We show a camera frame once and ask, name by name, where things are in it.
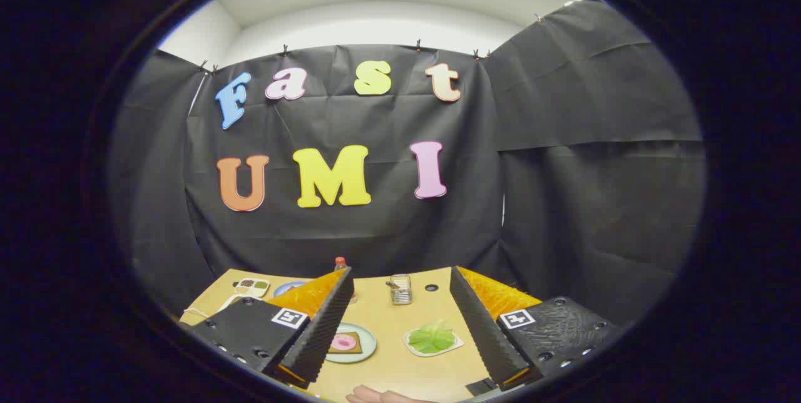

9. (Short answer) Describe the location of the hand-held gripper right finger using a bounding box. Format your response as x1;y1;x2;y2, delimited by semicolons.
449;266;626;391

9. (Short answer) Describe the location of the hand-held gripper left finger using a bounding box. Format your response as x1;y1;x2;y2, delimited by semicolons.
188;267;355;390

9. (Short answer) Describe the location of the green lettuce leaf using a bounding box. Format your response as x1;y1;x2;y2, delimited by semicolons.
408;320;456;354

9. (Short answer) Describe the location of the small white square plate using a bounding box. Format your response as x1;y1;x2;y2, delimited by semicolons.
403;328;465;358

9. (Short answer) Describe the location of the brown square bread slice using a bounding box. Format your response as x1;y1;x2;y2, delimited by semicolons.
328;332;364;354

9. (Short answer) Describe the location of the pale green round plate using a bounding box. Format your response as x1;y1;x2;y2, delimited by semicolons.
325;322;378;364

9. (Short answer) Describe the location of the blue round plate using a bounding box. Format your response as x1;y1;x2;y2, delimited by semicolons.
273;280;310;298

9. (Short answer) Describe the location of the white divided seasoning tray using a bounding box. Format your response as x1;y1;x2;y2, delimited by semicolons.
233;277;271;299

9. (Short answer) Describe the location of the metal wire utensil basket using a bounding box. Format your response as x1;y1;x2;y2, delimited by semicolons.
386;274;413;306

